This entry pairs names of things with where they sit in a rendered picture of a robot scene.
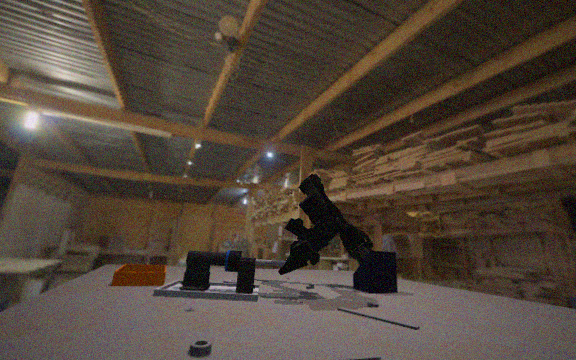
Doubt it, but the orange rectangular tray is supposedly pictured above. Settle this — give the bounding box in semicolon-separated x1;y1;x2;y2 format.
111;265;166;286

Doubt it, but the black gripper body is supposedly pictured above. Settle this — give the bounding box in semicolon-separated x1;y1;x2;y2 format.
290;225;330;266

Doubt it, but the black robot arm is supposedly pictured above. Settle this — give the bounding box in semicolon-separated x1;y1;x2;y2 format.
285;174;374;265

